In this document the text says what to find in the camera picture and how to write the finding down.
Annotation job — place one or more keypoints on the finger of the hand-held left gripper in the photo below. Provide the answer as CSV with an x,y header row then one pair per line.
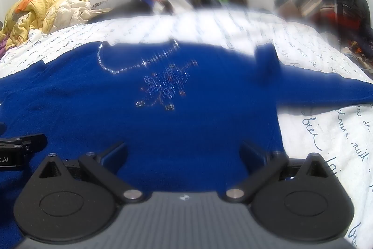
x,y
32,141

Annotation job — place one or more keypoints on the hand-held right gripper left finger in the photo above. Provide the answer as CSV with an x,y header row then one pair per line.
x,y
112,155

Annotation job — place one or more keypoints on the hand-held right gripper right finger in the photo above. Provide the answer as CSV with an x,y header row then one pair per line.
x,y
251,154

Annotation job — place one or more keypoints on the blue rhinestone sweater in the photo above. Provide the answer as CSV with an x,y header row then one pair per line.
x,y
189,126

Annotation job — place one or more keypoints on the dark clothes pile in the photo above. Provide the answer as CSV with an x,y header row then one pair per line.
x,y
128,5

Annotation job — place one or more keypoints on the dark clothes heap on chair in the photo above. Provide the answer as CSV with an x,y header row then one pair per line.
x,y
338,4

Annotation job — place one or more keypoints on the white script-printed bed sheet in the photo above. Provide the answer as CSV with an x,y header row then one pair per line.
x,y
320,132

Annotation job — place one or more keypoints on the purple cloth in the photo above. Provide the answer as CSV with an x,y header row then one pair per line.
x,y
2,47

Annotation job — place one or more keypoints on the yellow cartoon quilt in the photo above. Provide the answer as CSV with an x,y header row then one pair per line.
x,y
43,14

